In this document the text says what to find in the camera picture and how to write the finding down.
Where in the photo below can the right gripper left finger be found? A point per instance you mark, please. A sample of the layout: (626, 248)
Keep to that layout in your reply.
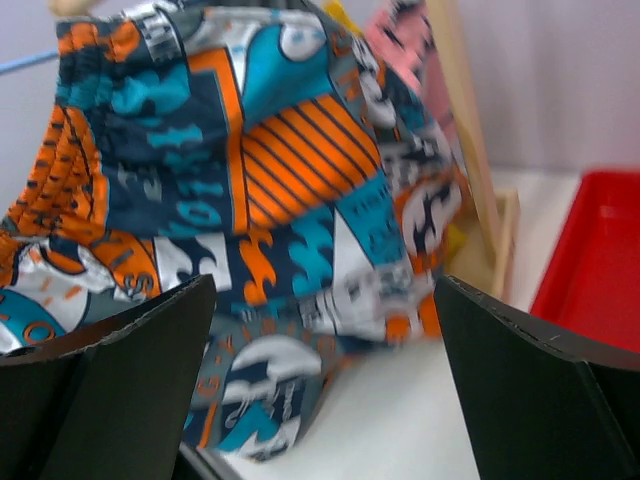
(107, 401)

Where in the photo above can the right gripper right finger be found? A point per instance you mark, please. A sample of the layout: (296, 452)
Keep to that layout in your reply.
(539, 401)

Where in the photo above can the blue orange graphic shorts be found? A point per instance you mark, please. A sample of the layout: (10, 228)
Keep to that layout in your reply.
(261, 376)

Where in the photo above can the light blue wire hanger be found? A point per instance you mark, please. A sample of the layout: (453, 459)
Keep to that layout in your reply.
(28, 61)

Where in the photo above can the pink patterned shorts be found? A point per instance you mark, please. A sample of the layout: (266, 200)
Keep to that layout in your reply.
(401, 34)

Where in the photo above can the red plastic tray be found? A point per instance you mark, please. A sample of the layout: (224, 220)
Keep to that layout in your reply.
(591, 283)

